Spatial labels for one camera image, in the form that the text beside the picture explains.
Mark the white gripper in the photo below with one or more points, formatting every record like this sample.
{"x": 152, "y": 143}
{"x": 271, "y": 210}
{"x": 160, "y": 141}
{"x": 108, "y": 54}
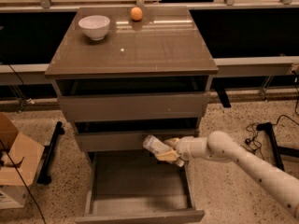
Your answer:
{"x": 186, "y": 148}

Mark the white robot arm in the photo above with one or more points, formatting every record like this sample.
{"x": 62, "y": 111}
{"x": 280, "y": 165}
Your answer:
{"x": 219, "y": 146}

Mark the grey top drawer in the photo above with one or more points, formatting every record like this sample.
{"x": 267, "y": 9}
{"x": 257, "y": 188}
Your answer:
{"x": 110, "y": 99}

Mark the grey open bottom drawer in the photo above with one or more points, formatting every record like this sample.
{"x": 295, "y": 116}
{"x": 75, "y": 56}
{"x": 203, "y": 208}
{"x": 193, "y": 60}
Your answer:
{"x": 132, "y": 187}

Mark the grey drawer cabinet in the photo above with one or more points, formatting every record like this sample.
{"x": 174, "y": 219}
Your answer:
{"x": 165, "y": 43}

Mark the grey middle drawer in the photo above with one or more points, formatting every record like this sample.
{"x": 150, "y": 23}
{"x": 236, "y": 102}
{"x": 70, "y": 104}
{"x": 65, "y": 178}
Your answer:
{"x": 95, "y": 136}

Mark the black right stand foot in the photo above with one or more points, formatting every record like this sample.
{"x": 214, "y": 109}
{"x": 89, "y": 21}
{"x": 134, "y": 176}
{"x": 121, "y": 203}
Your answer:
{"x": 277, "y": 150}

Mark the black stand foot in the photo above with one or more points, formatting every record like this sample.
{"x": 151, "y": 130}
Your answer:
{"x": 277, "y": 150}
{"x": 44, "y": 177}

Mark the black left stand foot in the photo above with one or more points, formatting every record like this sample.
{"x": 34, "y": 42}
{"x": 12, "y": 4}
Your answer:
{"x": 44, "y": 177}

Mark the orange fruit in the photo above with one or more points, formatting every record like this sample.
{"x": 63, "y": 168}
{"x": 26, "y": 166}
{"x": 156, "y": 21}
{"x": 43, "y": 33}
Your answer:
{"x": 136, "y": 14}

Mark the white ceramic bowl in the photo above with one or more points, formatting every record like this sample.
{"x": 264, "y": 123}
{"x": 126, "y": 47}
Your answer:
{"x": 95, "y": 27}

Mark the brown cardboard box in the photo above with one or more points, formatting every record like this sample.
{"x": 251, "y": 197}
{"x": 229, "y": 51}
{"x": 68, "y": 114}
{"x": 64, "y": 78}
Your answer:
{"x": 24, "y": 151}

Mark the white box under cardboard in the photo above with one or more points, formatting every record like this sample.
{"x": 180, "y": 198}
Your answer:
{"x": 13, "y": 197}

